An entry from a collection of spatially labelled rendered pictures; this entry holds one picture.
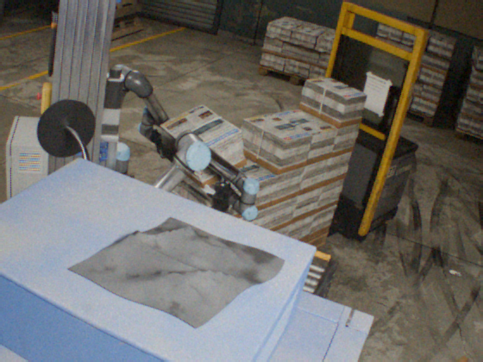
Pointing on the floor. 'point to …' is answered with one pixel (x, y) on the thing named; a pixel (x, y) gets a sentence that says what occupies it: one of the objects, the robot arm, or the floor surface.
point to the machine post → (355, 320)
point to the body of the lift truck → (387, 202)
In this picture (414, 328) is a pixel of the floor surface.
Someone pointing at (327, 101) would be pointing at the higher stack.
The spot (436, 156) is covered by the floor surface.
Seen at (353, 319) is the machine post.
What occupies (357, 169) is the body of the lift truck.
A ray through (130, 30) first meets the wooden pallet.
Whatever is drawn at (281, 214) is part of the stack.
